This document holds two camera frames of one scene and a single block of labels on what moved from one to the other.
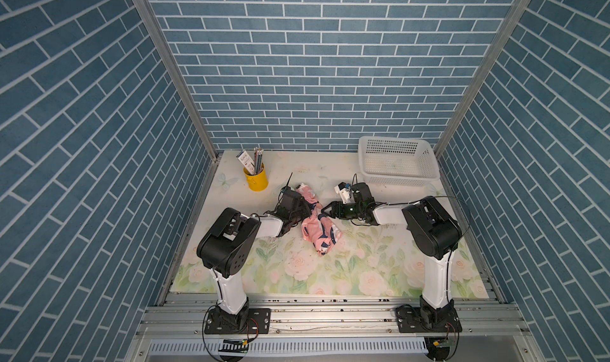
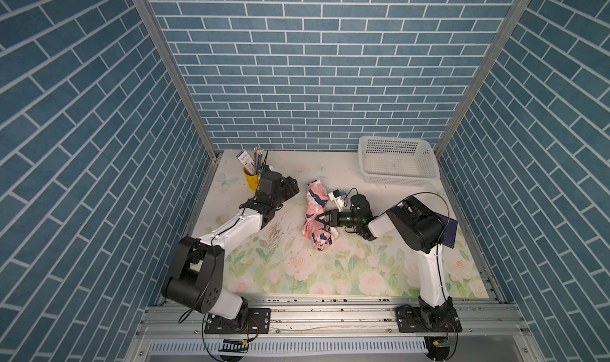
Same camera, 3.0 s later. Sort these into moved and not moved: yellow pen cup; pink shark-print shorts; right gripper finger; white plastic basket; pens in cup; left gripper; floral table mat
Moved: left gripper; pink shark-print shorts; right gripper finger
Not moved: yellow pen cup; white plastic basket; floral table mat; pens in cup
